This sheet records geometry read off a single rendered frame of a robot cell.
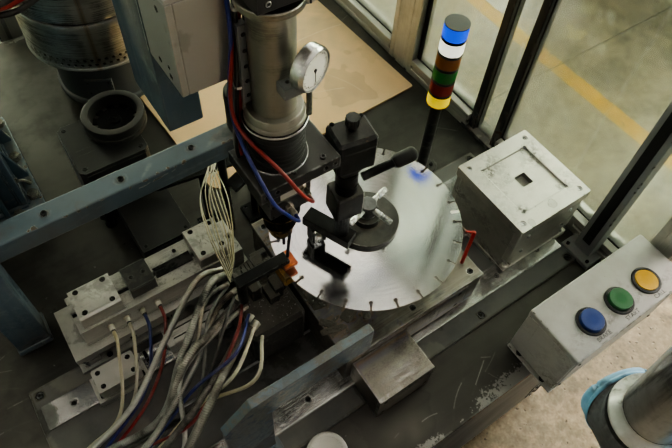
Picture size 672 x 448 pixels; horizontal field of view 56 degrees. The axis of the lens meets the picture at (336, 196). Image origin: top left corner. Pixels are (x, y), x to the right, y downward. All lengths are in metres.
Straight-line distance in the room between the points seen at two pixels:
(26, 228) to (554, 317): 0.83
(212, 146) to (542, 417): 1.36
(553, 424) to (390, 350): 1.01
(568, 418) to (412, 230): 1.12
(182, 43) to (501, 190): 0.75
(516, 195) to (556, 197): 0.07
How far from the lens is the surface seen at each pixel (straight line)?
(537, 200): 1.23
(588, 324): 1.12
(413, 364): 1.10
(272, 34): 0.61
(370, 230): 1.04
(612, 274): 1.19
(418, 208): 1.09
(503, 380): 1.21
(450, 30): 1.10
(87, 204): 1.01
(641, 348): 2.24
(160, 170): 1.02
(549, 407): 2.05
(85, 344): 1.17
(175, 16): 0.62
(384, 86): 1.56
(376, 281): 1.01
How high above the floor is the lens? 1.84
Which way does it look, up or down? 54 degrees down
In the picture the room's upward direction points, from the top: 5 degrees clockwise
